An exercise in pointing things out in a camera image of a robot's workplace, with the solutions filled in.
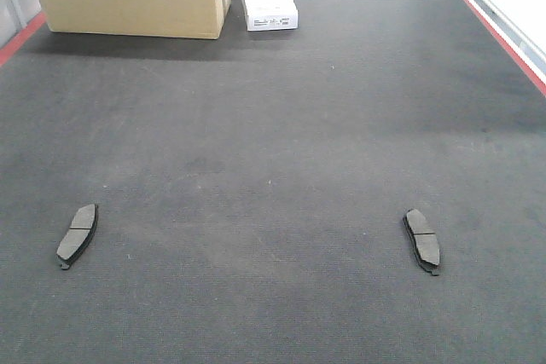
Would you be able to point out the brake pad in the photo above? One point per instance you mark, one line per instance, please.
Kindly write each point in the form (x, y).
(424, 241)
(78, 236)

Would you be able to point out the black conveyor belt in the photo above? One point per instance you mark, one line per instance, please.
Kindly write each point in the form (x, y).
(252, 190)

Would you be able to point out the red white conveyor side rail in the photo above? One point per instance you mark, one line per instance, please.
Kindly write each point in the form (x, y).
(495, 14)

